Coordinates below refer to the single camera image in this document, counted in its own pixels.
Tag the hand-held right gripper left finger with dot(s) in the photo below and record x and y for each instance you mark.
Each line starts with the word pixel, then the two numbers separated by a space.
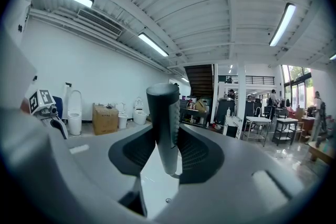
pixel 78 178

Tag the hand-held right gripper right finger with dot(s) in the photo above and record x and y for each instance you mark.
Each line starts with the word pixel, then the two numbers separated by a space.
pixel 236 178

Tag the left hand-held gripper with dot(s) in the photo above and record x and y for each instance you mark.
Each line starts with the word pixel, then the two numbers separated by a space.
pixel 40 101

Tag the grey cylindrical tube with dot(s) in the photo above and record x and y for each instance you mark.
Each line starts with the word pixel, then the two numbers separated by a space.
pixel 162 118

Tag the white toilet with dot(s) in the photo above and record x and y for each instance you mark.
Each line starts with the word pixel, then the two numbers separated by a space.
pixel 74 112
pixel 122 118
pixel 140 112

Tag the brown cardboard box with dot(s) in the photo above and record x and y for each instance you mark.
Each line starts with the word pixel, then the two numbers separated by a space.
pixel 105 119

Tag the marble sample slab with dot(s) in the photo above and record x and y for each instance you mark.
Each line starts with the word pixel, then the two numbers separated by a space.
pixel 232 126

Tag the white table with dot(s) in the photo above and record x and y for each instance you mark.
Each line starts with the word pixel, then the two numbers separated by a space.
pixel 258 120

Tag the white pump bottle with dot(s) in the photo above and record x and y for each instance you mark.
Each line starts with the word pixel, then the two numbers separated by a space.
pixel 228 112

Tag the black cabinet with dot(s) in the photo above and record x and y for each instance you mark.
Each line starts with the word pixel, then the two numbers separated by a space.
pixel 225 110

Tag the person's white shirt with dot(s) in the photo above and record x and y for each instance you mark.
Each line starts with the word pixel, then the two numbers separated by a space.
pixel 13 65

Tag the small cardboard box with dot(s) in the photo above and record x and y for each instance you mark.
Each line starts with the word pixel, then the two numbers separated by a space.
pixel 200 105

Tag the wooden bench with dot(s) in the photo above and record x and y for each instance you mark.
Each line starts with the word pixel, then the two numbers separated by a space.
pixel 321 152

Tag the black balcony railing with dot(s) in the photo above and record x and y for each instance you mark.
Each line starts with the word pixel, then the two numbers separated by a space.
pixel 252 80

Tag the dark wooden staircase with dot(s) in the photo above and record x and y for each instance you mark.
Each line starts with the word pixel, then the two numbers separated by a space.
pixel 200 80

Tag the large glass window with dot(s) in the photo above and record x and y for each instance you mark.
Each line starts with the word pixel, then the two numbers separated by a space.
pixel 296 91

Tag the white ceiling air vent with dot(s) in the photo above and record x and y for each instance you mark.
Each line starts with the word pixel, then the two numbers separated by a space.
pixel 99 22

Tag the dark frame table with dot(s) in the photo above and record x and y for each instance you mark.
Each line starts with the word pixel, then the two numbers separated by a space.
pixel 286 122

